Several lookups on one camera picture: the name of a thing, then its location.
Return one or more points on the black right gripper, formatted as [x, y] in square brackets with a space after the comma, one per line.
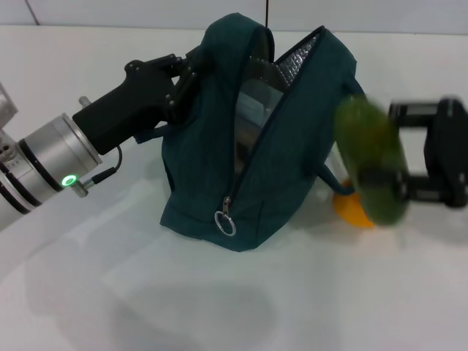
[446, 153]

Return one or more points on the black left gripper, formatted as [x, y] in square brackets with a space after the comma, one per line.
[128, 106]

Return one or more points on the green cucumber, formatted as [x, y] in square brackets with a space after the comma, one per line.
[365, 146]

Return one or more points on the clear plastic blue-rimmed food container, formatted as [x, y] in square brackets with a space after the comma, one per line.
[256, 106]

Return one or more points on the orange pear-shaped fruit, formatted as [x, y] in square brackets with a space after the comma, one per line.
[351, 212]

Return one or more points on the dark teal fabric lunch bag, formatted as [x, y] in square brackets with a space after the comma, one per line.
[303, 139]

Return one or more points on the silver left wrist stud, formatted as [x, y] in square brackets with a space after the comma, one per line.
[85, 101]

